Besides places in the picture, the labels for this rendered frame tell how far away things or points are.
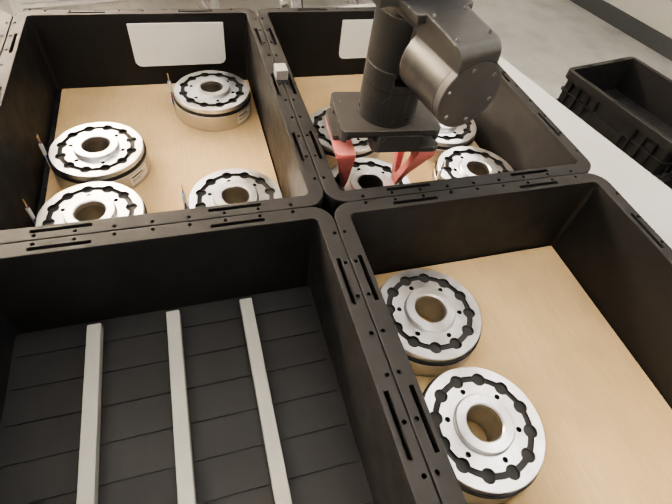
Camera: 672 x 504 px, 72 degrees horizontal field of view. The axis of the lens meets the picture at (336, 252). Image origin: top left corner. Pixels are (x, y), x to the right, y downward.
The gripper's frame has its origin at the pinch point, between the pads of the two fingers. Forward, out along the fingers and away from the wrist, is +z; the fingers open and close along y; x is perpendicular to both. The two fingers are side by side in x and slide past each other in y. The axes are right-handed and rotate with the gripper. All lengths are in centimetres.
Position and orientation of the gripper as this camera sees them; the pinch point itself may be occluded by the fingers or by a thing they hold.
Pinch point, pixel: (369, 176)
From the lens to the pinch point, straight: 54.4
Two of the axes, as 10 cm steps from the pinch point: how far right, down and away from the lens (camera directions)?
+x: -1.8, -7.9, 5.8
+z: -1.2, 6.0, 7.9
